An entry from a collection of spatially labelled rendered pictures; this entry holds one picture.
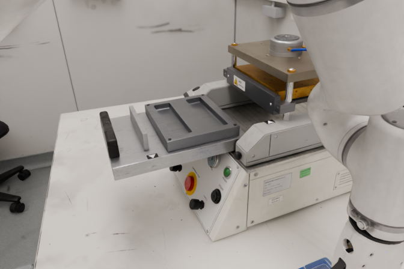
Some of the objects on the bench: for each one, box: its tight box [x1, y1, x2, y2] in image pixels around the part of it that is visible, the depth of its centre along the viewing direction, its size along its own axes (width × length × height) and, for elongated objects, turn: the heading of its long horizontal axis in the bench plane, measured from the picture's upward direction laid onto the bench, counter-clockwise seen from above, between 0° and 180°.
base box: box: [209, 151, 352, 241], centre depth 87 cm, size 54×38×17 cm
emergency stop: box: [185, 176, 194, 191], centre depth 82 cm, size 2×4×4 cm, turn 25°
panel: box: [173, 152, 242, 236], centre depth 81 cm, size 2×30×19 cm, turn 25°
